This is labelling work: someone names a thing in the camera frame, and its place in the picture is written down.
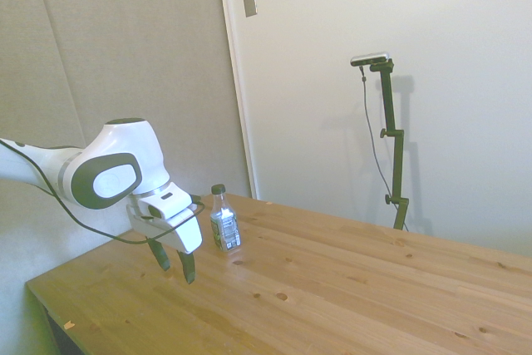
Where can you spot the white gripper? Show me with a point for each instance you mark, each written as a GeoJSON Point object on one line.
{"type": "Point", "coordinates": [183, 232]}

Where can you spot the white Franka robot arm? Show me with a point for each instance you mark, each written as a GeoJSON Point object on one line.
{"type": "Point", "coordinates": [120, 151]}

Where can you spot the clear plastic bottle black cap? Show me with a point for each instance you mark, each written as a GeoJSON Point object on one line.
{"type": "Point", "coordinates": [224, 222]}

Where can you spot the black camera stand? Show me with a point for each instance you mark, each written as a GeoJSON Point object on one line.
{"type": "Point", "coordinates": [392, 143]}

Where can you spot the grey wall plate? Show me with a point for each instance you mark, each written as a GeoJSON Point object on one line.
{"type": "Point", "coordinates": [249, 1]}

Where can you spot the silver exterior camera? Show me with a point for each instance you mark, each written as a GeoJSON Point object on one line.
{"type": "Point", "coordinates": [370, 58]}

